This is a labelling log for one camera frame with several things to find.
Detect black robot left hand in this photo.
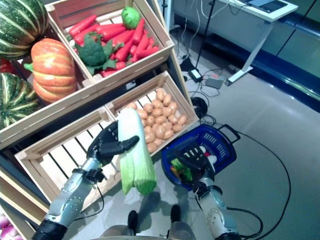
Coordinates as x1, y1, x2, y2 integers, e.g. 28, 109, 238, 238
87, 121, 140, 166

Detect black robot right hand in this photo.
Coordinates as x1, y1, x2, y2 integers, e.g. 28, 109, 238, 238
177, 146, 216, 180

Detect blue plastic shopping basket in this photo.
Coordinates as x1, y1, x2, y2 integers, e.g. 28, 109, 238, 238
161, 124, 237, 192

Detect black robot right foot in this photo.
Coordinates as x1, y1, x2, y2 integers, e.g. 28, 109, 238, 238
170, 204, 182, 224

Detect black robot foot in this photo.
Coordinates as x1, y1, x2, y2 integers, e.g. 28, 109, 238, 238
170, 204, 182, 224
127, 210, 139, 235

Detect silver robot right leg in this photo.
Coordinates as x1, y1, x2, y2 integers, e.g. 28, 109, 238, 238
166, 221, 196, 240

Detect silver robot leg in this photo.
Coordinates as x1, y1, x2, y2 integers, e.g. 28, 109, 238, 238
166, 221, 196, 240
99, 224, 132, 240

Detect black robot left foot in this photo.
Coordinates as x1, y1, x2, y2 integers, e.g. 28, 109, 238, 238
127, 210, 139, 235

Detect flat grey box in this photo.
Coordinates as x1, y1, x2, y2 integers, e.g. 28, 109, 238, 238
205, 76, 225, 89

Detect silver robot left leg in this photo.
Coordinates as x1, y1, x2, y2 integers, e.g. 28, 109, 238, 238
99, 224, 132, 240

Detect black power adapter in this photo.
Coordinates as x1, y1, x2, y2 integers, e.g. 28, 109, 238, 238
187, 69, 204, 83

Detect plain orange pumpkin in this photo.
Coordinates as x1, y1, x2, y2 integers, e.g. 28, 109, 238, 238
23, 37, 78, 104

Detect green broccoli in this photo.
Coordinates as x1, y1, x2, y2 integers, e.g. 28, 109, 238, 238
74, 32, 125, 76

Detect green striped pumpkin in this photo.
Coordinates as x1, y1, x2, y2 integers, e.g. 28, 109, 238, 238
0, 0, 50, 61
0, 72, 41, 131

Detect red orange striped pumpkin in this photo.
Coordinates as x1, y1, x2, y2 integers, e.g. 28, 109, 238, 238
0, 58, 15, 75

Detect light green round vegetable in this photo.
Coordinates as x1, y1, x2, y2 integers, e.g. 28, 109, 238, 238
121, 5, 142, 30

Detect white office desk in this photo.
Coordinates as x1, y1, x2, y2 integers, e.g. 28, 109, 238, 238
172, 0, 300, 87

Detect open grey laptop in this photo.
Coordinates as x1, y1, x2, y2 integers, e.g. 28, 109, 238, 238
241, 0, 285, 13

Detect black basket handle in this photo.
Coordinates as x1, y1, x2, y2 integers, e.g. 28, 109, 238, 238
216, 124, 241, 145

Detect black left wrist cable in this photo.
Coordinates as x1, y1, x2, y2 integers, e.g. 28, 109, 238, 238
74, 184, 105, 222

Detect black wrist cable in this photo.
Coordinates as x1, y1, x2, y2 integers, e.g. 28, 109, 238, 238
74, 184, 105, 222
224, 206, 265, 238

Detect coiled black cable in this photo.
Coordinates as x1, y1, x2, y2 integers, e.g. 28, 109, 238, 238
190, 96, 209, 119

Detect long black floor cable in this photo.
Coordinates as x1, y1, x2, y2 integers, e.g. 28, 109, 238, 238
234, 132, 292, 240

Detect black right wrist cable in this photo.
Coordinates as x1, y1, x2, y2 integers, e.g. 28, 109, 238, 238
224, 206, 265, 238

